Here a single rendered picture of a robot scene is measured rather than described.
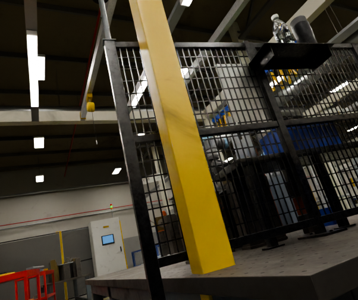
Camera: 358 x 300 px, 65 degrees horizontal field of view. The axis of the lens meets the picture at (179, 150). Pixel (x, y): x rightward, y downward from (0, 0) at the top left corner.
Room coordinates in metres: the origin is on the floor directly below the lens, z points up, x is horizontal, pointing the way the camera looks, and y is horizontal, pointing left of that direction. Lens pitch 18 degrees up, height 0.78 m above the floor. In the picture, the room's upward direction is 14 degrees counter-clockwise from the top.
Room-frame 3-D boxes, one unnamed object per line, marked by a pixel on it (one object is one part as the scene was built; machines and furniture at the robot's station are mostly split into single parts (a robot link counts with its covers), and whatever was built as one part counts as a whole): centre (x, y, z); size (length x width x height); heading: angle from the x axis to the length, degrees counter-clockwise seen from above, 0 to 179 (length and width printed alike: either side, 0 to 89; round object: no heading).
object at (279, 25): (1.05, -0.56, 1.53); 0.07 x 0.07 x 0.20
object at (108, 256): (8.34, 2.67, 1.22); 0.80 x 0.54 x 2.45; 119
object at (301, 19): (1.09, -0.67, 1.52); 0.07 x 0.07 x 0.18
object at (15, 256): (8.28, 3.95, 1.00); 3.64 x 0.14 x 2.00; 119
